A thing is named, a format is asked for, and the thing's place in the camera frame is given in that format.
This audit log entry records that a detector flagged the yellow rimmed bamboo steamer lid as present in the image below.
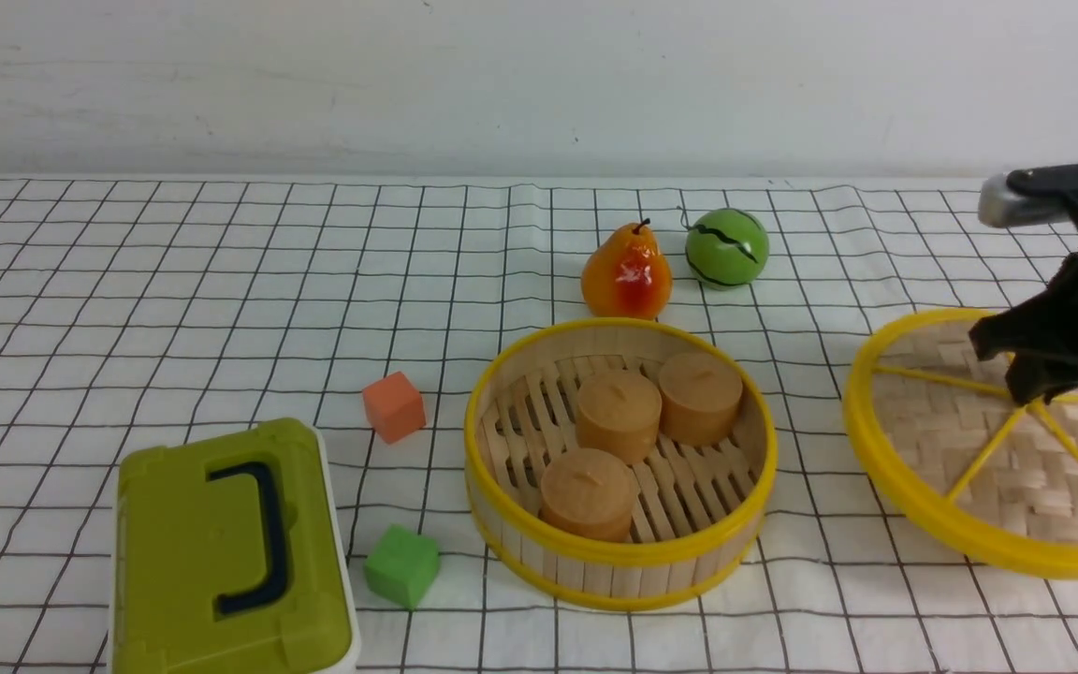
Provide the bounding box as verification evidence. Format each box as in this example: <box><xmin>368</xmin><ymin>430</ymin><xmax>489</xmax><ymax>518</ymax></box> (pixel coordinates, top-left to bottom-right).
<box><xmin>843</xmin><ymin>308</ymin><xmax>1078</xmax><ymax>579</ymax></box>

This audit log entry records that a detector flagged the yellow rimmed bamboo steamer basket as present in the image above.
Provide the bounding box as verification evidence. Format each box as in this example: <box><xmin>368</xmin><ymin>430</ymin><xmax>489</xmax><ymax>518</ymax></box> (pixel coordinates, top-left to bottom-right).
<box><xmin>462</xmin><ymin>318</ymin><xmax>778</xmax><ymax>611</ymax></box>

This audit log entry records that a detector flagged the green toy watermelon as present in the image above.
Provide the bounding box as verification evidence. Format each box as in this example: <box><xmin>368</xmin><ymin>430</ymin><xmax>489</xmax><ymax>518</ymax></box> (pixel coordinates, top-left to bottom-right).
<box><xmin>685</xmin><ymin>208</ymin><xmax>770</xmax><ymax>289</ymax></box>

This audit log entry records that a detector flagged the brown bun back right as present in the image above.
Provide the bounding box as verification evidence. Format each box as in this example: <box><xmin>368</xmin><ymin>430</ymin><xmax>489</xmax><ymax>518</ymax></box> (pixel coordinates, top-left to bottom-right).
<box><xmin>657</xmin><ymin>350</ymin><xmax>744</xmax><ymax>448</ymax></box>

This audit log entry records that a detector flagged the brown bun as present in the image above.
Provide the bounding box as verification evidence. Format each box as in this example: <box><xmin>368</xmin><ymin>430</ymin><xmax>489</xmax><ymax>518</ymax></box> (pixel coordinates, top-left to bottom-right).
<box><xmin>657</xmin><ymin>350</ymin><xmax>744</xmax><ymax>448</ymax></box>
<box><xmin>575</xmin><ymin>370</ymin><xmax>663</xmax><ymax>465</ymax></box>
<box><xmin>539</xmin><ymin>448</ymin><xmax>638</xmax><ymax>544</ymax></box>

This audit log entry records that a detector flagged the orange toy pear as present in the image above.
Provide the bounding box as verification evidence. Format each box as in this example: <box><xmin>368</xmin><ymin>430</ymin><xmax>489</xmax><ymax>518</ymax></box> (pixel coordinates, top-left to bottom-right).
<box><xmin>580</xmin><ymin>218</ymin><xmax>673</xmax><ymax>320</ymax></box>

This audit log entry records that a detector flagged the brown bun back left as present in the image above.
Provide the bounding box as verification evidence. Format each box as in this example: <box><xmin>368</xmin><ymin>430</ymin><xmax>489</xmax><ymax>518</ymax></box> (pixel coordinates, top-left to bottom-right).
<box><xmin>575</xmin><ymin>370</ymin><xmax>663</xmax><ymax>465</ymax></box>

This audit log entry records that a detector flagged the brown bun front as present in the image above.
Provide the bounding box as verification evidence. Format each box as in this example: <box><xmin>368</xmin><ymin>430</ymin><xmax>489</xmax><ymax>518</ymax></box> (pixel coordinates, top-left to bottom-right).
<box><xmin>539</xmin><ymin>448</ymin><xmax>638</xmax><ymax>544</ymax></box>

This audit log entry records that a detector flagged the orange foam cube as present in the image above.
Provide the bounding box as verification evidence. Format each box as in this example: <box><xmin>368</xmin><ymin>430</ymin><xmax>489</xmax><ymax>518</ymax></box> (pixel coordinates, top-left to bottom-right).
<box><xmin>362</xmin><ymin>371</ymin><xmax>427</xmax><ymax>445</ymax></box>

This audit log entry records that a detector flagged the green foam cube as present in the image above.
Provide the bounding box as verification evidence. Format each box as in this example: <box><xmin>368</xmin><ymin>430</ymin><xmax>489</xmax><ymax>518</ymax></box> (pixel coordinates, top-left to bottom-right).
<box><xmin>364</xmin><ymin>524</ymin><xmax>441</xmax><ymax>611</ymax></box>

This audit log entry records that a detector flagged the green lidded white box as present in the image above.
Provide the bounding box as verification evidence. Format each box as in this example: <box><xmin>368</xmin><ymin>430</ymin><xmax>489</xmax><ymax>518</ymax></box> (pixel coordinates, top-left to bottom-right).
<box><xmin>107</xmin><ymin>418</ymin><xmax>362</xmax><ymax>673</ymax></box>

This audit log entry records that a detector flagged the white grid tablecloth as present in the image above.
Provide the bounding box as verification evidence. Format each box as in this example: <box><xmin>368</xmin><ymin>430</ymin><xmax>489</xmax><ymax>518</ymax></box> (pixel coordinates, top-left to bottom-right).
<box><xmin>0</xmin><ymin>178</ymin><xmax>1078</xmax><ymax>673</ymax></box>

